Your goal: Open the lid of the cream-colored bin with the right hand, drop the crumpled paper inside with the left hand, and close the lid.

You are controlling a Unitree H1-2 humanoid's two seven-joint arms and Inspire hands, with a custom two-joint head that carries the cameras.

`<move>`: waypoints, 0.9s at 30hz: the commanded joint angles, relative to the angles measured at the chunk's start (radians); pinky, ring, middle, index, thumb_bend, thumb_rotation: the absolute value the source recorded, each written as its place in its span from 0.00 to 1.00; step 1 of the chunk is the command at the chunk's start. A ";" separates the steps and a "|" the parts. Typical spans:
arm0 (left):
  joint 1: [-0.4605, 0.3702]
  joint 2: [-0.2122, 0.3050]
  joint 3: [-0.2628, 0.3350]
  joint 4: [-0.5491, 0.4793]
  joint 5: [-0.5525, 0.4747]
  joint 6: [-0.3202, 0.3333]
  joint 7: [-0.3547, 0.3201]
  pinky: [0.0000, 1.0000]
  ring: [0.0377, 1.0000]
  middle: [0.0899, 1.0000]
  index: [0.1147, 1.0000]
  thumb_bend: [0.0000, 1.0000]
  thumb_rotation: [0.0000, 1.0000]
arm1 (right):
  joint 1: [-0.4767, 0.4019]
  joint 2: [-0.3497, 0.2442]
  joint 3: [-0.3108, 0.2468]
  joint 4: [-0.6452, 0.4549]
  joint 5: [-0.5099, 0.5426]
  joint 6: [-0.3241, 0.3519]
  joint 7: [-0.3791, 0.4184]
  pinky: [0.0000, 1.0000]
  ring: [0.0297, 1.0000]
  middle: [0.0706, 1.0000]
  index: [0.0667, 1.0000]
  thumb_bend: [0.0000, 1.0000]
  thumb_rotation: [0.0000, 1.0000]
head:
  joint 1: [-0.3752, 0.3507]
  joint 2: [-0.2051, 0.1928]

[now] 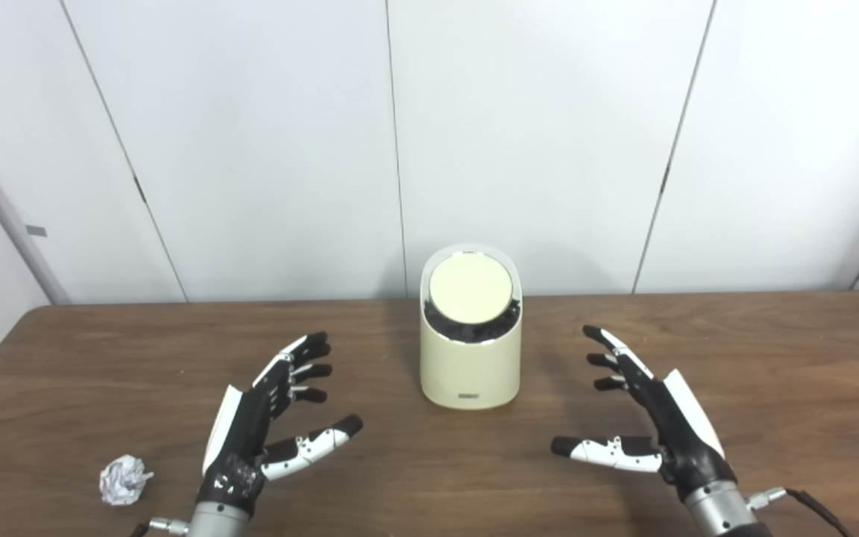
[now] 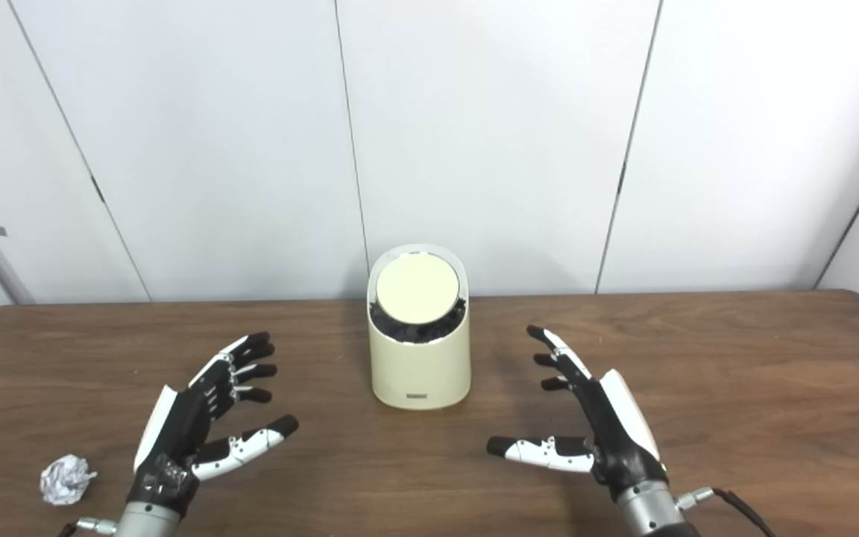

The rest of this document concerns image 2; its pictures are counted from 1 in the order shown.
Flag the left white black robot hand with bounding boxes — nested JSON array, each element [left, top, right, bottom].
[[126, 332, 300, 519]]

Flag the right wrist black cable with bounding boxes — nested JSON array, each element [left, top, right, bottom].
[[674, 486, 777, 537]]

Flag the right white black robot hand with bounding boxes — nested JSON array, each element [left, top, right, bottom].
[[486, 325, 670, 502]]

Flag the black bin liner bag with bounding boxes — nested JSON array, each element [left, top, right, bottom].
[[370, 295, 469, 344]]

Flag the white paper ball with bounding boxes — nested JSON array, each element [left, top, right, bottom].
[[40, 455, 98, 506]]

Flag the cream-colored desktop bin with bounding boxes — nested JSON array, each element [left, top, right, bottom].
[[367, 244, 472, 410]]

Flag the cream round bin lid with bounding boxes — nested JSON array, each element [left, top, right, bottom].
[[375, 253, 461, 325]]

